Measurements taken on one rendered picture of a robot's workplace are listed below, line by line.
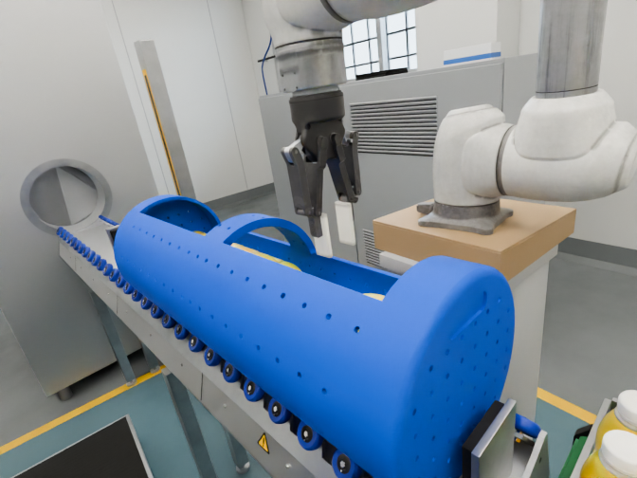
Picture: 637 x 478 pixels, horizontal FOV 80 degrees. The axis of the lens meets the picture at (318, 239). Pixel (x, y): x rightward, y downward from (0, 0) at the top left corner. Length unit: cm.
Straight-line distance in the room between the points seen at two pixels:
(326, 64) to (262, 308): 32
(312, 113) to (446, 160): 49
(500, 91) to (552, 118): 112
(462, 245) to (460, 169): 17
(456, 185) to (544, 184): 18
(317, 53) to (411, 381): 38
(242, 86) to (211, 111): 59
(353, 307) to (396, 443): 14
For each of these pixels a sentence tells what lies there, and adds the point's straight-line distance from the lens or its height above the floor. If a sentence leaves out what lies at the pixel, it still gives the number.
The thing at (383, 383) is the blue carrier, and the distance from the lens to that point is 39.
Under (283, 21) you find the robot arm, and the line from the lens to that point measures 52.
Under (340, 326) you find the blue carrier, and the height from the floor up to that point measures 119.
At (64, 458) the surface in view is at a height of 15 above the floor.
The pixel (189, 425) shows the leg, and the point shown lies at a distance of 159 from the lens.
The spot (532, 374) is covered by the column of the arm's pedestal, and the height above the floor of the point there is 61.
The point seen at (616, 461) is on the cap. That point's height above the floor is 107.
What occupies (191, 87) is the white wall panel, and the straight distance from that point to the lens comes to 567.
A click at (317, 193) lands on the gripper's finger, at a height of 130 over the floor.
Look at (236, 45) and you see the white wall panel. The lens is 602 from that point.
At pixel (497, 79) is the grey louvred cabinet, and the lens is 195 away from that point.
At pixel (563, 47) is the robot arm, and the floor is 144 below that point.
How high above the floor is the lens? 144
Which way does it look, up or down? 21 degrees down
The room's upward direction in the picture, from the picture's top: 9 degrees counter-clockwise
